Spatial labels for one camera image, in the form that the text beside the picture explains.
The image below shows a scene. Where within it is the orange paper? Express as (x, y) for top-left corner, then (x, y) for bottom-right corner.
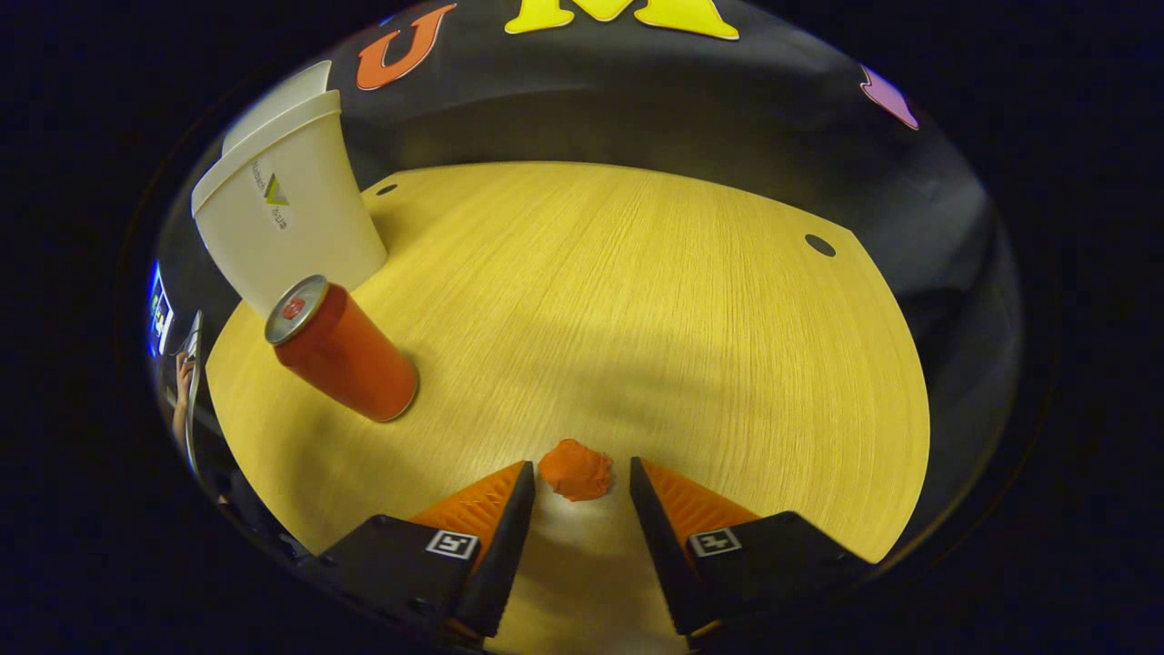
(537, 438), (616, 502)

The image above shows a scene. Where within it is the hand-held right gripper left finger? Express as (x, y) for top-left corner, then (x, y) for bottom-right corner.
(316, 460), (537, 640)

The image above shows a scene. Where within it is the white desktop garbage bin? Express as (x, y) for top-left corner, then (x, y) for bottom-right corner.
(191, 60), (389, 319)

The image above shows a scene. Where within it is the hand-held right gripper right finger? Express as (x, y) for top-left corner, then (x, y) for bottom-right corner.
(627, 456), (877, 640)

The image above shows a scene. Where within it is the red pop can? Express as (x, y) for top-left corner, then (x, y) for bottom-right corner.
(265, 275), (420, 423)

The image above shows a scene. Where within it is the white flat device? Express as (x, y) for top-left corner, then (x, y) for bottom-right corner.
(182, 309), (205, 479)

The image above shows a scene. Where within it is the wooden desktop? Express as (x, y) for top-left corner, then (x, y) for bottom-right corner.
(206, 161), (931, 655)

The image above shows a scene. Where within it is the blue lit screen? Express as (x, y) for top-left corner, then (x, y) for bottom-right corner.
(147, 262), (176, 358)

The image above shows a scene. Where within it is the black backdrop cloth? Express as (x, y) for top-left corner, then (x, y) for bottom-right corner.
(155, 0), (1019, 547)

